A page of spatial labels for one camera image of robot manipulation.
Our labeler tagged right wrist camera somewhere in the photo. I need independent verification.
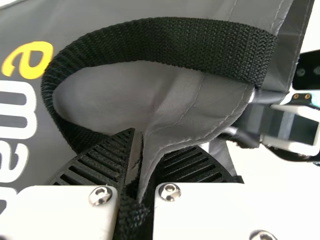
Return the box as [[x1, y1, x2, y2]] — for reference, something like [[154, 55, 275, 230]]
[[291, 49, 320, 91]]

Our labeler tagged dark grey bag with straps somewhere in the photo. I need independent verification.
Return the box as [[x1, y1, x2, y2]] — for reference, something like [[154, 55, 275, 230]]
[[0, 0, 316, 240]]

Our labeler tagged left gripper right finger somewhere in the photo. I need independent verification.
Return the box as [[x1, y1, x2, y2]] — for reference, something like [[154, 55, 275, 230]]
[[149, 144, 320, 240]]

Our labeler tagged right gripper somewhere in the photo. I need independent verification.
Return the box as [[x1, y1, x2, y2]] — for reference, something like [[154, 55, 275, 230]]
[[258, 96, 320, 151]]

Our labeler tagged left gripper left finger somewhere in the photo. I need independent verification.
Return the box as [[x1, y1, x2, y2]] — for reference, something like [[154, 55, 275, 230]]
[[0, 127, 137, 240]]

